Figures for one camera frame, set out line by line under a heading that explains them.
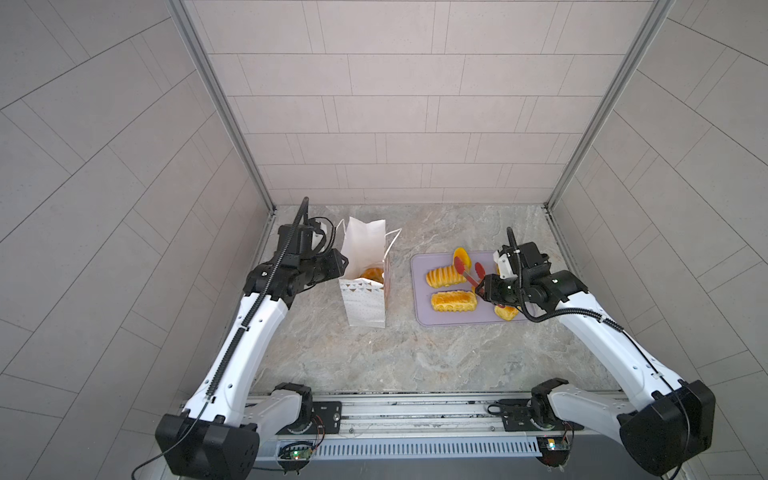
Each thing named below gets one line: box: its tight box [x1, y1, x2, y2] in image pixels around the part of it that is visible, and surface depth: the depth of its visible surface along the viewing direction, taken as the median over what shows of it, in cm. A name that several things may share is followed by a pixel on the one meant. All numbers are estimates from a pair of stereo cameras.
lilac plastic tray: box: [410, 252, 455, 326], surface depth 96 cm
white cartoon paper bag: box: [336, 216, 403, 329], surface depth 77 cm
